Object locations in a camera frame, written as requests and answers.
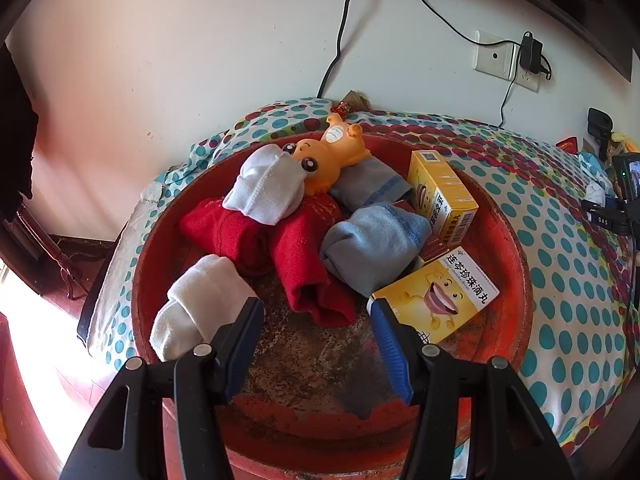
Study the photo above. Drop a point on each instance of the dark wooden furniture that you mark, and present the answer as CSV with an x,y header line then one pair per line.
x,y
60,255

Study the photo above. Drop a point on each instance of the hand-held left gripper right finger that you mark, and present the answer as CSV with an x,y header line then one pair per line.
x,y
392,345

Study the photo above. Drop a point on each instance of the black power adapter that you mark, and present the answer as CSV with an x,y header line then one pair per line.
x,y
531,52

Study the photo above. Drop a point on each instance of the red wrapped candy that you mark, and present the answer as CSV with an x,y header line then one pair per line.
x,y
342,107

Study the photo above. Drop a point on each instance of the polka dot cloth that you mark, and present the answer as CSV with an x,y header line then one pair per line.
x,y
565,270

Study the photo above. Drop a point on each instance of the red sock with gold print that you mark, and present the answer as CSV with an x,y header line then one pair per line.
x,y
310,270

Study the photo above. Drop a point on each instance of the grey sock with blue trim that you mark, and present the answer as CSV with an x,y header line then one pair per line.
x,y
365,182
370,245

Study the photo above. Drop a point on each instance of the red snack packet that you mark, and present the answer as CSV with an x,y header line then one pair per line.
x,y
567,145

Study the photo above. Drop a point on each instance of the yellow medicine box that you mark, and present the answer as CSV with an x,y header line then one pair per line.
x,y
440,300
440,200

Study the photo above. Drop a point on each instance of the white and grey sock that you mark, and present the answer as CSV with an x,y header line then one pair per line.
x,y
265,185

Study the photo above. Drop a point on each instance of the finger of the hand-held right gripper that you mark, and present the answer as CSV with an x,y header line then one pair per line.
x,y
592,206

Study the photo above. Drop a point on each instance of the blue and white cloth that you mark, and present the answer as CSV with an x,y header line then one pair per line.
x,y
595,180

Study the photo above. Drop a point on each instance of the small brown and white box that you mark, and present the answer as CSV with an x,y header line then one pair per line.
x,y
434,249

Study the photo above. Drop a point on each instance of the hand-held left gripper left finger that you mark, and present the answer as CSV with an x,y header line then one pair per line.
x,y
245,340

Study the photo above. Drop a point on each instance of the orange plastic toy figure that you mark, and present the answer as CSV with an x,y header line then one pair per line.
x,y
335,155

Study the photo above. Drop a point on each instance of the white coaxial socket plate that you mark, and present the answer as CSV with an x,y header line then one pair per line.
x,y
495,55

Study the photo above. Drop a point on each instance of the brown paper scrap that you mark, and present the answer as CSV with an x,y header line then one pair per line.
x,y
356,100

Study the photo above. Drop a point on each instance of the white power outlet plate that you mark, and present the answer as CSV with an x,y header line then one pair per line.
x,y
525,80

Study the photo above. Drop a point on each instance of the plain red sock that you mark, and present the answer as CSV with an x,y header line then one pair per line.
x,y
225,232

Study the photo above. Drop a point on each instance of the red round tray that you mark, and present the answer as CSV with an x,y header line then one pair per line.
x,y
310,360

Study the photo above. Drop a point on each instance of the black clamp mount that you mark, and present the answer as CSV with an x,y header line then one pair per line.
x,y
597,125

